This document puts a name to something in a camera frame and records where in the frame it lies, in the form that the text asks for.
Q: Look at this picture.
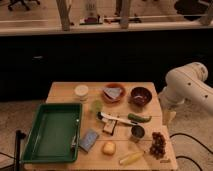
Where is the metal spoon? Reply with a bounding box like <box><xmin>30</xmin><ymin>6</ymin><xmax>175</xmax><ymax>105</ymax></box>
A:
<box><xmin>71</xmin><ymin>119</ymin><xmax>79</xmax><ymax>149</ymax></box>

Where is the light green cup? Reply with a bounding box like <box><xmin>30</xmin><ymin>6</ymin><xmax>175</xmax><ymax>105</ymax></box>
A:
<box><xmin>91</xmin><ymin>100</ymin><xmax>103</xmax><ymax>113</ymax></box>

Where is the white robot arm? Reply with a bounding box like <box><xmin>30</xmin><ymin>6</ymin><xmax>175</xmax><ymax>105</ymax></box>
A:
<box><xmin>159</xmin><ymin>62</ymin><xmax>213</xmax><ymax>115</ymax></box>

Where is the white paper cup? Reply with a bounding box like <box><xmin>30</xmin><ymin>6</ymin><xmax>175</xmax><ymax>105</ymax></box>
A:
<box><xmin>74</xmin><ymin>85</ymin><xmax>89</xmax><ymax>101</ymax></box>

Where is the black stand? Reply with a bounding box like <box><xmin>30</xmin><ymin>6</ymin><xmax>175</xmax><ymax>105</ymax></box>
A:
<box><xmin>14</xmin><ymin>130</ymin><xmax>26</xmax><ymax>171</ymax></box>

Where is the bunch of dark grapes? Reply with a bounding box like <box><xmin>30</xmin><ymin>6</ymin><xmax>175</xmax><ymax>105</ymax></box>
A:
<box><xmin>150</xmin><ymin>132</ymin><xmax>166</xmax><ymax>159</ymax></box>

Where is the yellow banana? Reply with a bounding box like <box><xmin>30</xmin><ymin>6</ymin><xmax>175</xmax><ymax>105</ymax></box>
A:
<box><xmin>119</xmin><ymin>152</ymin><xmax>144</xmax><ymax>165</ymax></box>

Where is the green cucumber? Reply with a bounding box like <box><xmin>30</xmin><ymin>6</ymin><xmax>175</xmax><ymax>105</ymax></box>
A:
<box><xmin>128</xmin><ymin>113</ymin><xmax>152</xmax><ymax>123</ymax></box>

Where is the orange plate with cloth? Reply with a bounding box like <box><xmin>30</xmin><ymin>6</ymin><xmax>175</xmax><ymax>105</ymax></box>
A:
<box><xmin>102</xmin><ymin>83</ymin><xmax>126</xmax><ymax>103</ymax></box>

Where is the wooden block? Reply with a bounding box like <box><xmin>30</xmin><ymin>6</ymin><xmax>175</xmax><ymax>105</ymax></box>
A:
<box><xmin>103</xmin><ymin>120</ymin><xmax>117</xmax><ymax>135</ymax></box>

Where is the black cable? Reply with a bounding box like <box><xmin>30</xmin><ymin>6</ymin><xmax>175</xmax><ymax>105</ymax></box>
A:
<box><xmin>169</xmin><ymin>132</ymin><xmax>213</xmax><ymax>171</ymax></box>

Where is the dark red bowl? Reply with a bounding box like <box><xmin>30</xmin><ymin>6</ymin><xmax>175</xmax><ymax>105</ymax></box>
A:
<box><xmin>130</xmin><ymin>87</ymin><xmax>152</xmax><ymax>107</ymax></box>

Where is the small metal cup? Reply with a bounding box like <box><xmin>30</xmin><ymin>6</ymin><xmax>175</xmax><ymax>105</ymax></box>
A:
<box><xmin>130</xmin><ymin>125</ymin><xmax>145</xmax><ymax>142</ymax></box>

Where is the green plastic tray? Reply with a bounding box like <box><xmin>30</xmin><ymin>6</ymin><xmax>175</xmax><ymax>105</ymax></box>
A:
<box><xmin>21</xmin><ymin>103</ymin><xmax>82</xmax><ymax>164</ymax></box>

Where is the white handled knife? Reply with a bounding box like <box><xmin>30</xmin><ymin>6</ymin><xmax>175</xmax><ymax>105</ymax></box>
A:
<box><xmin>97</xmin><ymin>112</ymin><xmax>137</xmax><ymax>126</ymax></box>

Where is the blue sponge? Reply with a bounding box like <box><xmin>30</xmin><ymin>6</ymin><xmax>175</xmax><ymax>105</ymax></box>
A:
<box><xmin>79</xmin><ymin>129</ymin><xmax>99</xmax><ymax>152</ymax></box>

